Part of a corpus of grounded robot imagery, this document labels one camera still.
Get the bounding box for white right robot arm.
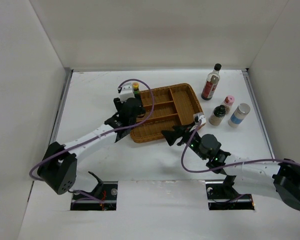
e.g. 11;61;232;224
161;123;300;211

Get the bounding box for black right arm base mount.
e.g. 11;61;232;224
205;176;255;211

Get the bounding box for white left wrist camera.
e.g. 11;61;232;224
118;82;135;103

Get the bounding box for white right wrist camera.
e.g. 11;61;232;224
193;112;207;128

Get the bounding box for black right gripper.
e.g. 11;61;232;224
161;121;208;160

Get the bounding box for silver-capped white blue jar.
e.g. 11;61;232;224
228;103;251;128

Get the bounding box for black-capped pepper grinder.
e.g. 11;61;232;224
208;105;226;126

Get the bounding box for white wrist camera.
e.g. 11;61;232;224
193;112;207;128
118;82;135;103

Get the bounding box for woven wicker divided basket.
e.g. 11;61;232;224
130;83;203;144

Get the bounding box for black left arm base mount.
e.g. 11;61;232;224
70;172;118;212

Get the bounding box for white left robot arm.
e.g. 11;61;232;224
37;97;146;200

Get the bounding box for dark soy sauce bottle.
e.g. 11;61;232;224
201;63;222;101

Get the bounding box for pink-capped spice shaker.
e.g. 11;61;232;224
223;95;235;115

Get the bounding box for yellow-capped green-label sauce bottle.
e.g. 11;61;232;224
132;82;140;98

